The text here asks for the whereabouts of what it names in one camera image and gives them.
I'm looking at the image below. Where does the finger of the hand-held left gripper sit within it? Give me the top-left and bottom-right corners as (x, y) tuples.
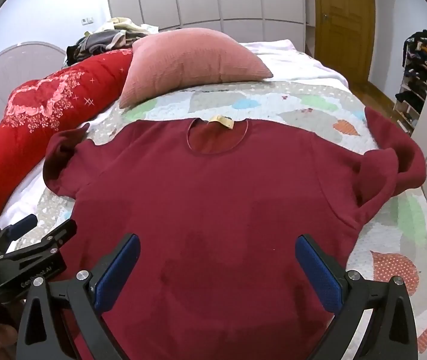
(0, 214), (38, 256)
(0, 220), (77, 263)

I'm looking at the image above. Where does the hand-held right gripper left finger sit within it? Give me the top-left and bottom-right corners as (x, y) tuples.
(17, 233), (141, 360)

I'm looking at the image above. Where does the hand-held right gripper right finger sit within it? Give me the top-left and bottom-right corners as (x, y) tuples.
(295, 234), (419, 360)

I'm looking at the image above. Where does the dark red shirt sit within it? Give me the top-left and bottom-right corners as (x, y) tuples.
(43, 106), (427, 360)

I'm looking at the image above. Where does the pile of clothes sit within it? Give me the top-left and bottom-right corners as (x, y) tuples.
(65, 17), (160, 66)

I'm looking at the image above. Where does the patchwork bed cover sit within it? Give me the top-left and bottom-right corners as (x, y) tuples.
(13, 79), (427, 360)

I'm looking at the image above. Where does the red embroidered quilt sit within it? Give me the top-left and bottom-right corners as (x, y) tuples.
(0, 49), (137, 233)

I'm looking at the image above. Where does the white padded headboard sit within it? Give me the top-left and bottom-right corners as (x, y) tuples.
(0, 42), (68, 166)

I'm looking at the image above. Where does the white bed sheet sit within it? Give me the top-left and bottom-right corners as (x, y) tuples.
(0, 40), (350, 250)

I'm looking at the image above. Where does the cluttered shelf rack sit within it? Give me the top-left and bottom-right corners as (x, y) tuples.
(392, 30), (427, 136)

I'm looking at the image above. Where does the pink pillow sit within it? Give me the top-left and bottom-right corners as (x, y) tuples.
(118, 27), (274, 109)

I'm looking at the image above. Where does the wooden door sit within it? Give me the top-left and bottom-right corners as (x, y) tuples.
(313, 0), (376, 85)

